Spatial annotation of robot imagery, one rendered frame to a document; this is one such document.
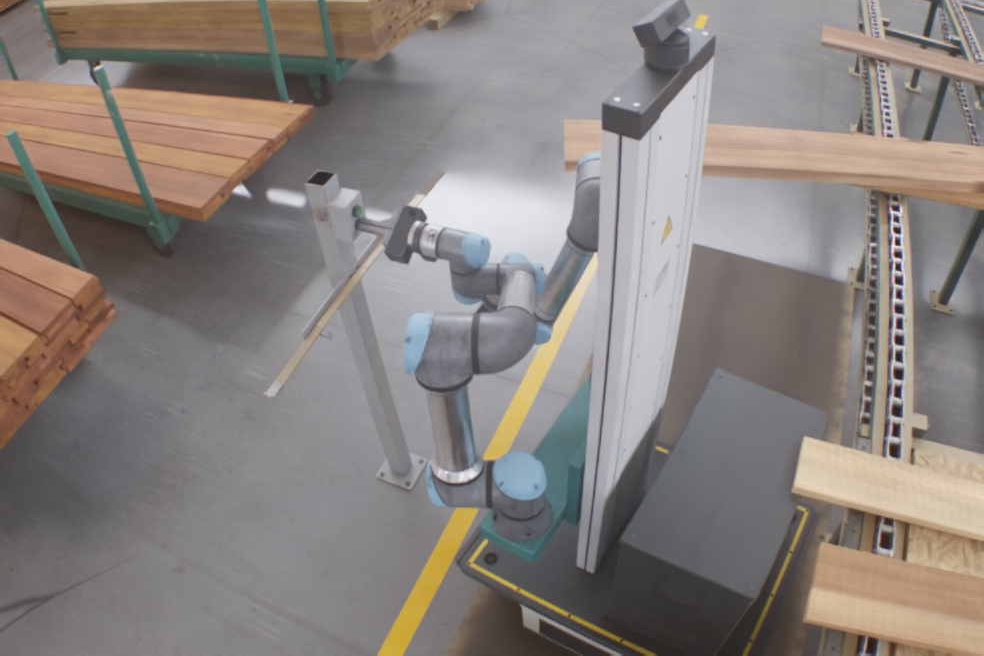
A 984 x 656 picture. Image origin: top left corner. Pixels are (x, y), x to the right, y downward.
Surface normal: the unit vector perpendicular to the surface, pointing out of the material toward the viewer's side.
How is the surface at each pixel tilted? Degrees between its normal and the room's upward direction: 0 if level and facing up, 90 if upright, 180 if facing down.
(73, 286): 0
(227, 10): 90
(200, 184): 0
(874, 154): 0
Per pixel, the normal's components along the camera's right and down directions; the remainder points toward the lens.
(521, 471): 0.07, -0.70
